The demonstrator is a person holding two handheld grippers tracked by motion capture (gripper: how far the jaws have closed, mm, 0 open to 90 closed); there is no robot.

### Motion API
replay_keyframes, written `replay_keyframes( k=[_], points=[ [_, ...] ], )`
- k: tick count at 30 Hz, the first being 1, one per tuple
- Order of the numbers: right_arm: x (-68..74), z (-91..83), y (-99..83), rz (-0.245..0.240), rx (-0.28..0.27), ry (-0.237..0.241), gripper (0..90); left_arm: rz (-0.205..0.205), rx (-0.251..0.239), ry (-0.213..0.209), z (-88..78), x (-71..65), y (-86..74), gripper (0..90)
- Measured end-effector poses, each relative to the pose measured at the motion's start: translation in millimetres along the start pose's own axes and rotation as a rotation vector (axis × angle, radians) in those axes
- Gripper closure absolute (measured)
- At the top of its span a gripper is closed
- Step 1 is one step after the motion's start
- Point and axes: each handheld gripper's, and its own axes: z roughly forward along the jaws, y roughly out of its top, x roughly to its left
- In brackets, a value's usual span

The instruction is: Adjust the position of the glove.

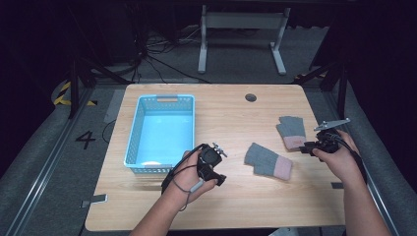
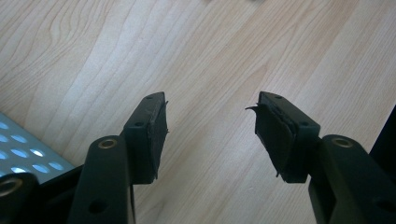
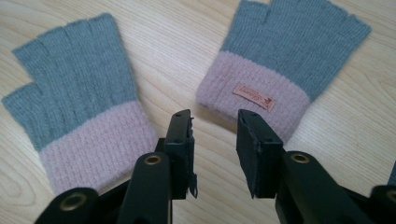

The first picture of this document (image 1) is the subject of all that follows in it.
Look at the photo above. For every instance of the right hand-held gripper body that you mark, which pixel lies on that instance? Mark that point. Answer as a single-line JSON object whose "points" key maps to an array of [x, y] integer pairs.
{"points": [[329, 142]]}

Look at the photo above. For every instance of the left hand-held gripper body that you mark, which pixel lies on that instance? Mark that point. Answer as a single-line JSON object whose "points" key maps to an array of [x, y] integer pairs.
{"points": [[208, 158]]}

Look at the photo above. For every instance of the grey knit glove pink cuff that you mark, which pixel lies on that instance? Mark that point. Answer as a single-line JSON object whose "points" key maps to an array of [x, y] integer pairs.
{"points": [[291, 129], [265, 160]]}

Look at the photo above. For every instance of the light blue plastic basket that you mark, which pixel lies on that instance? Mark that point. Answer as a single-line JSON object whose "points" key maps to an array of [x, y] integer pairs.
{"points": [[164, 137]]}

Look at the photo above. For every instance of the person's right hand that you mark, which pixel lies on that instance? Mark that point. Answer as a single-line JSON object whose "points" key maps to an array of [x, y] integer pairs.
{"points": [[344, 164]]}

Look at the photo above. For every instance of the person's left hand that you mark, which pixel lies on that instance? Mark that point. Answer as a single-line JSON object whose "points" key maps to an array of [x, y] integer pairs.
{"points": [[187, 177]]}

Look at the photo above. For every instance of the small black tape strip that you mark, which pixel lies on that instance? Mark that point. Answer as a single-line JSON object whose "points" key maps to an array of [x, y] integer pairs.
{"points": [[337, 185]]}

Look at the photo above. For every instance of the dark round table grommet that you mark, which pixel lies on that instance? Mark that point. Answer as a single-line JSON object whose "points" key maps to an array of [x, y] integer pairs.
{"points": [[250, 97]]}

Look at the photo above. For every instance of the grey tape piece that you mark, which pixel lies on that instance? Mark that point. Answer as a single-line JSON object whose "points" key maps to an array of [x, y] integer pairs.
{"points": [[98, 198]]}

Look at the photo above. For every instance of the white metal stand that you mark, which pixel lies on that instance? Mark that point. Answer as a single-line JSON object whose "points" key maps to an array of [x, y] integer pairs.
{"points": [[242, 20]]}

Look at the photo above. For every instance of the yellow black hazard tape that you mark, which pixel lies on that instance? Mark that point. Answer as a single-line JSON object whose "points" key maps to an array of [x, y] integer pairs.
{"points": [[62, 95]]}

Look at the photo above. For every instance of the black metal frame stand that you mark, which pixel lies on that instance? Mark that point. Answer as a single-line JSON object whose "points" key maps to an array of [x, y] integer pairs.
{"points": [[342, 88], [74, 88]]}

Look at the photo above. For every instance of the long aluminium floor rail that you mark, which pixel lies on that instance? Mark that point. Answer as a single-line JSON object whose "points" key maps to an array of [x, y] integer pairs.
{"points": [[49, 164], [377, 196]]}

